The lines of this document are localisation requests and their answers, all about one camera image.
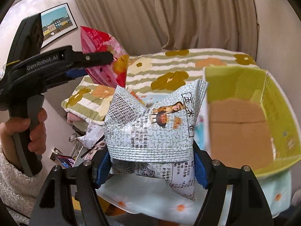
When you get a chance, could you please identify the pink red snack bag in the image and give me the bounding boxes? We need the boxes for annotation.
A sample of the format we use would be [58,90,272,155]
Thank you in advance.
[81,27,129,88]

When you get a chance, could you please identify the white grey corn snack bag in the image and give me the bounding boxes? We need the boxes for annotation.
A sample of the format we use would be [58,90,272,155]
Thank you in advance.
[103,79,208,201]

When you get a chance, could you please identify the person's left hand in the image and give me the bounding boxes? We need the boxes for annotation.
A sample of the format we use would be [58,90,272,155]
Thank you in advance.
[0,107,48,170]

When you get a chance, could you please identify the white fuzzy left sleeve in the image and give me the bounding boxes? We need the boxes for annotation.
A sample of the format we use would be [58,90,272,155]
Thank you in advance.
[0,152,47,225]

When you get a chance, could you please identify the framed houses picture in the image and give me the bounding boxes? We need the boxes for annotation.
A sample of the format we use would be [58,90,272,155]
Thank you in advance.
[41,3,78,48]

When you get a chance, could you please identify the small white snack packet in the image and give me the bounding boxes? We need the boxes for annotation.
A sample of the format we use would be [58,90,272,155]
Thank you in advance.
[76,122,104,150]

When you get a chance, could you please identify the striped floral quilt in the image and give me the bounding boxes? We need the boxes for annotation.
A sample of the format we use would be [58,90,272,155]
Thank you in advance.
[61,48,256,124]

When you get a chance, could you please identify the beige curtain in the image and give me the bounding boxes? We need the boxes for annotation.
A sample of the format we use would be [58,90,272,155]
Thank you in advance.
[75,0,259,57]

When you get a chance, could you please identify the green cardboard box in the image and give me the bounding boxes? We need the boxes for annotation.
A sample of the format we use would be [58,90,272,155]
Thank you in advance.
[204,66,300,177]

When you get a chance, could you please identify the light blue daisy tablecloth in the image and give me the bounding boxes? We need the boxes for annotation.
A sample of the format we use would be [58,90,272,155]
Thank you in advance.
[95,94,293,226]

